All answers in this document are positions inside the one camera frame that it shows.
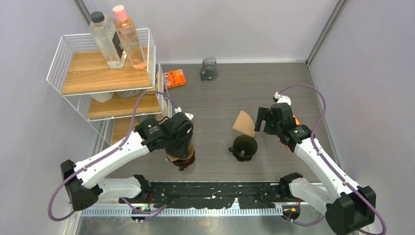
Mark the brown plastic coffee dripper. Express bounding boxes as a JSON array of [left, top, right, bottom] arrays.
[[169, 151, 195, 171]]

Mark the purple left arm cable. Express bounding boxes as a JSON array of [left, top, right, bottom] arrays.
[[47, 90, 182, 223]]

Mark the white jug on shelf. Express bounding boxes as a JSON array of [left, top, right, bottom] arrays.
[[90, 92, 115, 103]]

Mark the orange Scrub Daddy sponge package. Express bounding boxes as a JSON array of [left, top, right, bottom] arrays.
[[284, 117, 300, 152]]

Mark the grey plastic measuring cup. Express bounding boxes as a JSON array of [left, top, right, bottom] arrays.
[[200, 57, 219, 80]]

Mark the clear bottle black cap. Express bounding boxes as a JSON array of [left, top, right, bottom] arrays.
[[89, 11, 126, 70]]

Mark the dark green coffee dripper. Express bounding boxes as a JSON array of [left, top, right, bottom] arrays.
[[228, 135, 258, 162]]

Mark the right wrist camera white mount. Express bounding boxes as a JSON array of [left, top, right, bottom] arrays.
[[273, 92, 292, 106]]

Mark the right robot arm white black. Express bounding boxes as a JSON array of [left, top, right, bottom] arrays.
[[254, 102, 376, 235]]

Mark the white wire shelf rack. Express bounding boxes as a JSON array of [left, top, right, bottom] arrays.
[[46, 28, 171, 144]]

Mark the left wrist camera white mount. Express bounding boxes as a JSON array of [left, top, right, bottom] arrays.
[[174, 107, 194, 120]]

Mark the small orange box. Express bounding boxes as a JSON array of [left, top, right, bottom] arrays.
[[163, 69, 186, 89]]

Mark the round tin on shelf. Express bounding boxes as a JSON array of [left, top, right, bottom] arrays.
[[116, 90, 142, 99]]

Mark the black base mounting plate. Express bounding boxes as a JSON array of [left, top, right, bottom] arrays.
[[127, 182, 298, 210]]

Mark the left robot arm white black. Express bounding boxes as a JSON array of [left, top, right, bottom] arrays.
[[61, 112, 194, 211]]

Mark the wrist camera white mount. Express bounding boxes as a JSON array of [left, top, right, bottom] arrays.
[[273, 92, 292, 106], [174, 107, 194, 120]]

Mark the pink bottle pink cap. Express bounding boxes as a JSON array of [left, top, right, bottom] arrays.
[[112, 4, 147, 70]]

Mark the brown paper coffee filter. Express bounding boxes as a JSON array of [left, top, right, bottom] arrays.
[[166, 141, 194, 162], [232, 110, 255, 137]]

